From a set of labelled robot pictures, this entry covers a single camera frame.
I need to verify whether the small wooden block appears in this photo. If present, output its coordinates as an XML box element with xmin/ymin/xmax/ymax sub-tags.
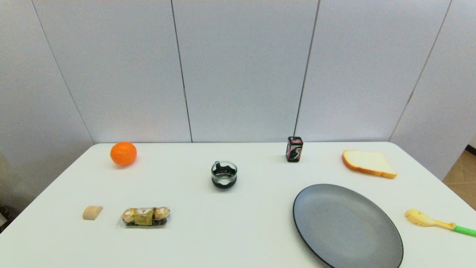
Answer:
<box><xmin>82</xmin><ymin>206</ymin><xmax>103</xmax><ymax>220</ymax></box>

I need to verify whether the grey round plate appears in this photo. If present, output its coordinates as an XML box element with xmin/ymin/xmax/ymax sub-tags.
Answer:
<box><xmin>293</xmin><ymin>184</ymin><xmax>404</xmax><ymax>268</ymax></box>

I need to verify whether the small black pink tin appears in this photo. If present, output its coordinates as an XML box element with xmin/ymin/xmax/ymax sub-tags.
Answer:
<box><xmin>286</xmin><ymin>136</ymin><xmax>303</xmax><ymax>163</ymax></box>

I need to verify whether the glass cup with black band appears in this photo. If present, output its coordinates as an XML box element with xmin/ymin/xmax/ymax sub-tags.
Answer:
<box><xmin>211</xmin><ymin>161</ymin><xmax>238</xmax><ymax>189</ymax></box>

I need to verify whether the white bread slice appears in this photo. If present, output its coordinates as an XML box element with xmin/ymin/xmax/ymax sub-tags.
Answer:
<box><xmin>342</xmin><ymin>150</ymin><xmax>398</xmax><ymax>179</ymax></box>

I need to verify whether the yellow spoon with green handle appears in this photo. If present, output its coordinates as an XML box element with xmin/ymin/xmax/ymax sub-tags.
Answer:
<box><xmin>405</xmin><ymin>209</ymin><xmax>476</xmax><ymax>237</ymax></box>

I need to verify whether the dark object beside table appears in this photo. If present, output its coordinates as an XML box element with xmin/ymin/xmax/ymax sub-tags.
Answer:
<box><xmin>0</xmin><ymin>205</ymin><xmax>12</xmax><ymax>233</ymax></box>

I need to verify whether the orange fruit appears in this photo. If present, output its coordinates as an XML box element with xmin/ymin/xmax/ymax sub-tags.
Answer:
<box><xmin>110</xmin><ymin>141</ymin><xmax>138</xmax><ymax>166</ymax></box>

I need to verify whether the gold chocolate balls pack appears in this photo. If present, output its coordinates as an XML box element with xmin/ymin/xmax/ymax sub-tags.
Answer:
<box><xmin>118</xmin><ymin>207</ymin><xmax>171</xmax><ymax>228</ymax></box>

